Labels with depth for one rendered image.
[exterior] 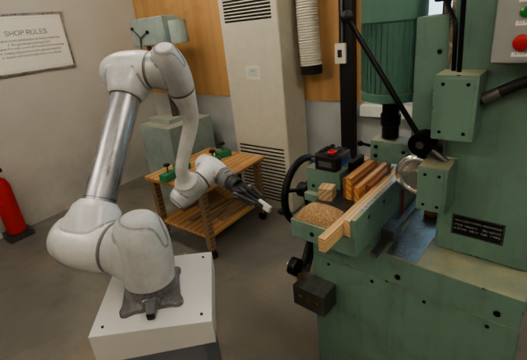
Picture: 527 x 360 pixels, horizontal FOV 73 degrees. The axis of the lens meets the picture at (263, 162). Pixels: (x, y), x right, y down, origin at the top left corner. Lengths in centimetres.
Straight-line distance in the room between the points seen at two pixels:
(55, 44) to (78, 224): 264
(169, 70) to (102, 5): 272
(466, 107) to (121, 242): 92
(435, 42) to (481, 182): 36
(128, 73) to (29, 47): 232
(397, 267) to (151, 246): 69
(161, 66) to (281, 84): 140
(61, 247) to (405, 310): 102
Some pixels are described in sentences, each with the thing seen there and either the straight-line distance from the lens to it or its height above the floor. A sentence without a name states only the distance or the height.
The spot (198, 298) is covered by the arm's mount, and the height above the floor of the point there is 68.
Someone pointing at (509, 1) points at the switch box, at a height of 144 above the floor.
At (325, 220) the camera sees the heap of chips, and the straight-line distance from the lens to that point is 101.
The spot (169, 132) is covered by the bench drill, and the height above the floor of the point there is 67.
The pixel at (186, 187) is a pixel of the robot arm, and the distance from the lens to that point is 156.
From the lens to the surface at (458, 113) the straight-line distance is 90.
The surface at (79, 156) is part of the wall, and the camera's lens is 379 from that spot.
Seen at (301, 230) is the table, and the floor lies 87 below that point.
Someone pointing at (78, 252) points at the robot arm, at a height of 88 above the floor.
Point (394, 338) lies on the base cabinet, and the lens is 128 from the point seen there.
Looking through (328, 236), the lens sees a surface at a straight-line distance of 91.
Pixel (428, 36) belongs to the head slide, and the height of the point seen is 137.
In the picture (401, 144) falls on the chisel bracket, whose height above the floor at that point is 107.
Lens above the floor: 145
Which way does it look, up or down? 21 degrees down
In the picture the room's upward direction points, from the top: 6 degrees counter-clockwise
